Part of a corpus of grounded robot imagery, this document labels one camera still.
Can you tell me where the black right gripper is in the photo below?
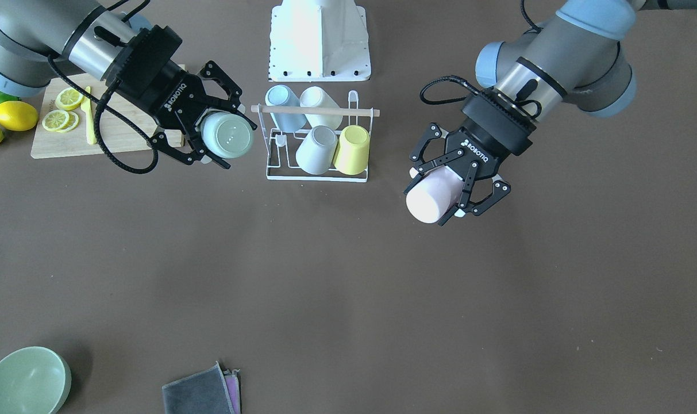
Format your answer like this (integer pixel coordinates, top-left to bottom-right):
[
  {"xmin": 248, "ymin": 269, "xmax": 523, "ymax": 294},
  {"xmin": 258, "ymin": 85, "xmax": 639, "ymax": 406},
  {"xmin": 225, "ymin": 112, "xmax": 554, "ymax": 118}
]
[{"xmin": 105, "ymin": 26, "xmax": 258, "ymax": 170}]

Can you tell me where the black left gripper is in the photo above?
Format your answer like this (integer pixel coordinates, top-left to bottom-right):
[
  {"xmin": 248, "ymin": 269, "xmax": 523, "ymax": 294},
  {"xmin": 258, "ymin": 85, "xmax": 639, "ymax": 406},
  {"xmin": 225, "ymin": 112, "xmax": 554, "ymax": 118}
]
[{"xmin": 403, "ymin": 89, "xmax": 537, "ymax": 227}]

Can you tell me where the green cup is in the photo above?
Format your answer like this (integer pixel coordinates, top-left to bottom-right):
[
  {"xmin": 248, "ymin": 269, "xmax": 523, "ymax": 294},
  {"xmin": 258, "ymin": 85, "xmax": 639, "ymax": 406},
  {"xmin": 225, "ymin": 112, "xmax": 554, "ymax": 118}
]
[{"xmin": 201, "ymin": 112, "xmax": 253, "ymax": 158}]

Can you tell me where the pink cup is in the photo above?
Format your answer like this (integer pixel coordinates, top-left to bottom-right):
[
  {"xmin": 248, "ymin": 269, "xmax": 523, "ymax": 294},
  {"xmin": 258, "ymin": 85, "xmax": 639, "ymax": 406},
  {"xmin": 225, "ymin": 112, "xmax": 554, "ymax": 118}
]
[{"xmin": 406, "ymin": 167, "xmax": 464, "ymax": 223}]

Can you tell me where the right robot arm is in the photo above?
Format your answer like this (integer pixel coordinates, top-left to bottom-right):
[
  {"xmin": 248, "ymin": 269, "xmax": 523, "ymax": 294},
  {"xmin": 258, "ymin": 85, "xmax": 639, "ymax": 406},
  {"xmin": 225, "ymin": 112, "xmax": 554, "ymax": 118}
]
[{"xmin": 0, "ymin": 1, "xmax": 256, "ymax": 175}]

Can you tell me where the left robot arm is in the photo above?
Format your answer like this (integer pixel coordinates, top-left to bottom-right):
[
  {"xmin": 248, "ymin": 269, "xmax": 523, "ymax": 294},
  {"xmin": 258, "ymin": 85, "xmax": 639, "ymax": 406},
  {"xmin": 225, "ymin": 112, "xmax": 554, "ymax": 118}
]
[{"xmin": 405, "ymin": 1, "xmax": 697, "ymax": 225}]

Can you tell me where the light blue cup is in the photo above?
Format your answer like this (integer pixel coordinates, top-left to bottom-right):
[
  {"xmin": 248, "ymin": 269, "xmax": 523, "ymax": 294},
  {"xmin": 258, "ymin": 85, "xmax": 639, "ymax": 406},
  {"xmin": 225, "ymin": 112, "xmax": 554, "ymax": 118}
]
[{"xmin": 265, "ymin": 85, "xmax": 307, "ymax": 133}]

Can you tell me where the cream white cup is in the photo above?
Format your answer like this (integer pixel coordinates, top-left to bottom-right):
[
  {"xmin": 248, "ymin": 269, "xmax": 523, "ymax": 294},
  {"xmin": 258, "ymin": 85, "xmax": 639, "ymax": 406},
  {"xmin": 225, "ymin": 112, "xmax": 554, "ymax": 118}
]
[{"xmin": 300, "ymin": 86, "xmax": 343, "ymax": 131}]

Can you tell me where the yellow cup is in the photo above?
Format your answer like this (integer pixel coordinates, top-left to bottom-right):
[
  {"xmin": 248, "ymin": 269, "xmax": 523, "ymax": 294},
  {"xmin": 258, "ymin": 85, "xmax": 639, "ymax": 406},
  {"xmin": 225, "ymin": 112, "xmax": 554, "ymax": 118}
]
[{"xmin": 333, "ymin": 125, "xmax": 370, "ymax": 175}]

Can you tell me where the grey cup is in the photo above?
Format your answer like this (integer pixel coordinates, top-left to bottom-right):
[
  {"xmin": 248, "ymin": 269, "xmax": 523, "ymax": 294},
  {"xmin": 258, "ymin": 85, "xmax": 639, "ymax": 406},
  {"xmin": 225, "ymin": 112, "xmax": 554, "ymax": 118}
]
[{"xmin": 296, "ymin": 125, "xmax": 337, "ymax": 175}]

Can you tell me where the wooden cutting board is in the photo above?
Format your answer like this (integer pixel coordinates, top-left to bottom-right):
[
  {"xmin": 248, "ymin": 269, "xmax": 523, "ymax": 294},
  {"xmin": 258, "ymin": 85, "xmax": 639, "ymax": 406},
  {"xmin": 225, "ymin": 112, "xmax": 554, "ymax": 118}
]
[{"xmin": 30, "ymin": 78, "xmax": 157, "ymax": 158}]

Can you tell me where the yellow plastic knife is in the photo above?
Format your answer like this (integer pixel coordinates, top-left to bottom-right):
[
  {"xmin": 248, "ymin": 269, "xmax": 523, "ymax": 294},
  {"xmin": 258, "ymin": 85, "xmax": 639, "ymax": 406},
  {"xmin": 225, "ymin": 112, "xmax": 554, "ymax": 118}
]
[{"xmin": 80, "ymin": 86, "xmax": 98, "ymax": 145}]

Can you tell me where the lemon slice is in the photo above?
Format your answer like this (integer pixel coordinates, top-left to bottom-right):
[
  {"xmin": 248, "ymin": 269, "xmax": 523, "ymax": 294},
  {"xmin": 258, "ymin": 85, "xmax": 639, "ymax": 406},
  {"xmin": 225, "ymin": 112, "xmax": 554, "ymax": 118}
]
[
  {"xmin": 40, "ymin": 109, "xmax": 71, "ymax": 132},
  {"xmin": 54, "ymin": 87, "xmax": 85, "ymax": 111}
]

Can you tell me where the grey folded cloth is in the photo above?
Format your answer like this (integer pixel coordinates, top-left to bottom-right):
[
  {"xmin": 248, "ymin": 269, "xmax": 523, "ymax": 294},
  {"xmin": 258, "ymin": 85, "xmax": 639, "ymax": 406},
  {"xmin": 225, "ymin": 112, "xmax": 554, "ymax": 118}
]
[{"xmin": 162, "ymin": 362, "xmax": 242, "ymax": 413}]

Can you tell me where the green bowl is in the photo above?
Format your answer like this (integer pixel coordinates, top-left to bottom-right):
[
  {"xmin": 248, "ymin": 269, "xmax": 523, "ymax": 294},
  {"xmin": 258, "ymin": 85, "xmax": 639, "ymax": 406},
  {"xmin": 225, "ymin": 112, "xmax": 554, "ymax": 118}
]
[{"xmin": 0, "ymin": 346, "xmax": 72, "ymax": 413}]

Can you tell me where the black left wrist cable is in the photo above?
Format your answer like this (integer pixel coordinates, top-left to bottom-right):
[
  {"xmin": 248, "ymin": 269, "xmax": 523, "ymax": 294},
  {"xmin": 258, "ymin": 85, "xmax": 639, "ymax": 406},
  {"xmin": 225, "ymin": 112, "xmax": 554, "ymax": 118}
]
[{"xmin": 419, "ymin": 75, "xmax": 541, "ymax": 118}]

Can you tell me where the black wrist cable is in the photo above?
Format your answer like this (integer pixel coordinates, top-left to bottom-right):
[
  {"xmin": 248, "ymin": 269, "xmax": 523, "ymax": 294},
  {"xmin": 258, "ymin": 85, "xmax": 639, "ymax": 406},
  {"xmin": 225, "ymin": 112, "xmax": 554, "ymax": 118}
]
[
  {"xmin": 47, "ymin": 55, "xmax": 160, "ymax": 175},
  {"xmin": 419, "ymin": 75, "xmax": 541, "ymax": 118}
]

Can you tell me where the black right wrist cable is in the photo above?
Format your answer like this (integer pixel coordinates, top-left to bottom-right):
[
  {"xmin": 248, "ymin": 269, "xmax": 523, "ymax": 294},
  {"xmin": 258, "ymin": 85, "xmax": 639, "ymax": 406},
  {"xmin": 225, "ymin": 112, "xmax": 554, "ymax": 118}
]
[{"xmin": 47, "ymin": 55, "xmax": 160, "ymax": 175}]

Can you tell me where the white wire cup rack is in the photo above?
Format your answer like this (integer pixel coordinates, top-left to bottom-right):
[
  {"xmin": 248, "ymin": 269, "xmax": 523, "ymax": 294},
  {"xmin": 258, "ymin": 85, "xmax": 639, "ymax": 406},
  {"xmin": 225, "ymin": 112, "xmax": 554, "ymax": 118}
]
[{"xmin": 251, "ymin": 91, "xmax": 380, "ymax": 183}]

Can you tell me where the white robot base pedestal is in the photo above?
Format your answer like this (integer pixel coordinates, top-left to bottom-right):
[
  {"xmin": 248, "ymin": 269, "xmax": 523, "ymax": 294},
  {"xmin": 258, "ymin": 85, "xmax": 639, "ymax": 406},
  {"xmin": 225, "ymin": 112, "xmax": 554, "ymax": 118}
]
[{"xmin": 268, "ymin": 1, "xmax": 372, "ymax": 82}]

